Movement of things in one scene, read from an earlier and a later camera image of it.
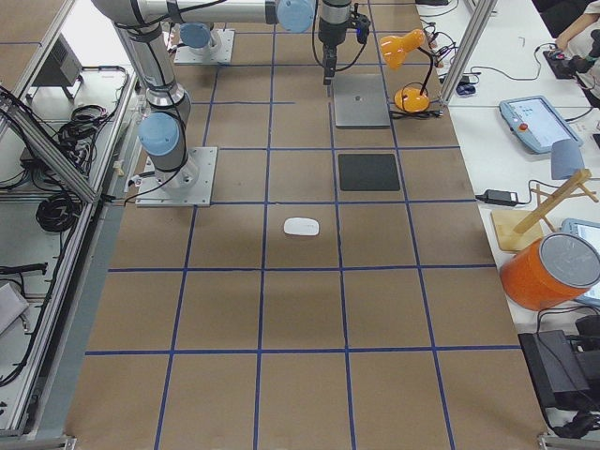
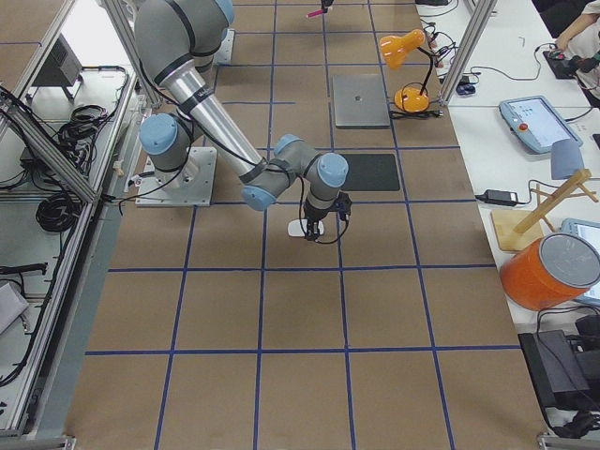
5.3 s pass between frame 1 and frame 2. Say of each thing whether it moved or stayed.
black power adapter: stayed
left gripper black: moved
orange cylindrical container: stayed
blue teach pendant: stayed
